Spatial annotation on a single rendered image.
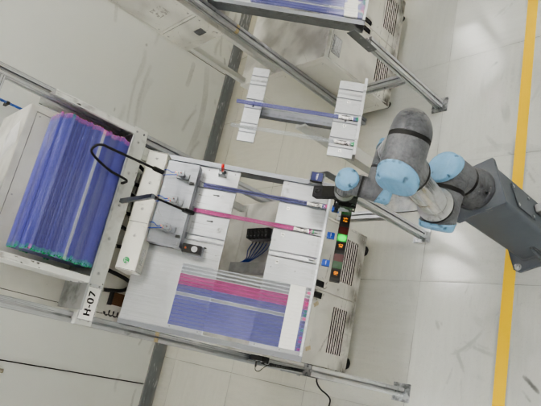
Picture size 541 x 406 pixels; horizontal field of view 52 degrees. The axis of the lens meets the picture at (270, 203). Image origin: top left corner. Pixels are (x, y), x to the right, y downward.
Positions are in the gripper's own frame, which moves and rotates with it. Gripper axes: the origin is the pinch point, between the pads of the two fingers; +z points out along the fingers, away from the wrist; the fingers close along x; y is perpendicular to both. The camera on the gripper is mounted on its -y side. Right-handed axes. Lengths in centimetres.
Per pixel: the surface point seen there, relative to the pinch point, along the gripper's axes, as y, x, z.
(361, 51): -2, 102, 49
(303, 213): -12.2, -4.4, 2.8
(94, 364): -132, -85, 151
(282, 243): -17.6, -17.8, 2.7
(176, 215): -60, -16, -3
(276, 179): -25.5, 7.9, 2.6
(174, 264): -58, -34, 3
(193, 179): -57, 0, -3
